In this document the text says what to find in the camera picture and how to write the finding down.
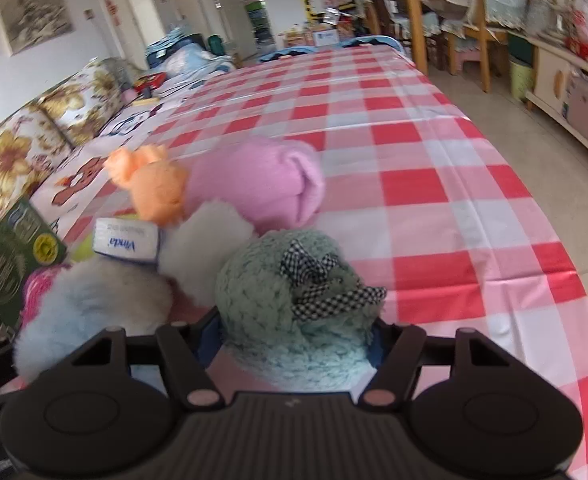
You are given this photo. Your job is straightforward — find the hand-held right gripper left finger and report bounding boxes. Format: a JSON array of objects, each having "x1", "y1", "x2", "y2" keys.
[{"x1": 68, "y1": 309, "x2": 226, "y2": 409}]

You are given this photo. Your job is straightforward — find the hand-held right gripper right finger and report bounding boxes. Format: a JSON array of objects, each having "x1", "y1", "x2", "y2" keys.
[{"x1": 358, "y1": 316, "x2": 514, "y2": 408}]

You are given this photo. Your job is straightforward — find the mint green knitted hat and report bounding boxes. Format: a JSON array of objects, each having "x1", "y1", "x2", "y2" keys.
[{"x1": 215, "y1": 229, "x2": 388, "y2": 394}]

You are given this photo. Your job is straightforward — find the pink patterned knitted sock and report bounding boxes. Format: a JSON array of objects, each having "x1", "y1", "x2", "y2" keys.
[{"x1": 20, "y1": 265, "x2": 71, "y2": 332}]

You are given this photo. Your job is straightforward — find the cardboard box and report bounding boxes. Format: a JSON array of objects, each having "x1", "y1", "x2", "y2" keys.
[{"x1": 0, "y1": 195, "x2": 71, "y2": 347}]

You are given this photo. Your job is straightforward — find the light pink sock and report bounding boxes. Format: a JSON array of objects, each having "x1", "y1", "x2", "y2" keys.
[{"x1": 186, "y1": 137, "x2": 326, "y2": 232}]

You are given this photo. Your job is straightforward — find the light blue fluffy plush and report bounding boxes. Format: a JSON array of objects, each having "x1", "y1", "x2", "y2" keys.
[{"x1": 13, "y1": 257, "x2": 175, "y2": 385}]

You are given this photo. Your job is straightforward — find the white fluffy plush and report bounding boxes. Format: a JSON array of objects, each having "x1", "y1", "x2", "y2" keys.
[{"x1": 160, "y1": 199, "x2": 258, "y2": 307}]

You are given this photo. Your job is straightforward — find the white tissue pack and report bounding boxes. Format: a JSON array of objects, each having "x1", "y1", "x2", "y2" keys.
[{"x1": 92, "y1": 217, "x2": 163, "y2": 265}]

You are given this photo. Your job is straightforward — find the orange plush toy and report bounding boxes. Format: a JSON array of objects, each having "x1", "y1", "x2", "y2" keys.
[{"x1": 104, "y1": 145, "x2": 190, "y2": 226}]

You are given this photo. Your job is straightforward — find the floral sofa cushion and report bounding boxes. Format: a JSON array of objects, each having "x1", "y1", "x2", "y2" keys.
[
  {"x1": 0, "y1": 105, "x2": 73, "y2": 217},
  {"x1": 38, "y1": 57, "x2": 126, "y2": 147}
]

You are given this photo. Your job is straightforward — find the red box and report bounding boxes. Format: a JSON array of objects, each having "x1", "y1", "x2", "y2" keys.
[{"x1": 134, "y1": 72, "x2": 168, "y2": 95}]

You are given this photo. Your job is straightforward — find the green woven bin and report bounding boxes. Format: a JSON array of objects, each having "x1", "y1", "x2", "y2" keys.
[{"x1": 508, "y1": 57, "x2": 536, "y2": 104}]

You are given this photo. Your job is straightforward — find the blue folded bedding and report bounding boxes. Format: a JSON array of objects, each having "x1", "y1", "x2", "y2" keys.
[{"x1": 145, "y1": 29, "x2": 238, "y2": 79}]

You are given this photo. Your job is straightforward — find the pink stool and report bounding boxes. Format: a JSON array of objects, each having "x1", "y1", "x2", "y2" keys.
[{"x1": 446, "y1": 50, "x2": 481, "y2": 77}]

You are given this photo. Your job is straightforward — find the cream sideboard cabinet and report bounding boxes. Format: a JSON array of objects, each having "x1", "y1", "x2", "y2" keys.
[{"x1": 524, "y1": 34, "x2": 588, "y2": 162}]

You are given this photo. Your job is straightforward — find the blue plastic basin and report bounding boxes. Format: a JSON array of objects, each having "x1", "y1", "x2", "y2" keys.
[{"x1": 258, "y1": 45, "x2": 326, "y2": 64}]

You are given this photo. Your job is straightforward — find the green storage shelves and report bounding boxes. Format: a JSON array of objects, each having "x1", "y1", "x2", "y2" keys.
[{"x1": 246, "y1": 2, "x2": 276, "y2": 57}]

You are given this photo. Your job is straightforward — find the grey wall picture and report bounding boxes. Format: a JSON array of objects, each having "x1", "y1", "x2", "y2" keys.
[{"x1": 0, "y1": 0, "x2": 76, "y2": 57}]

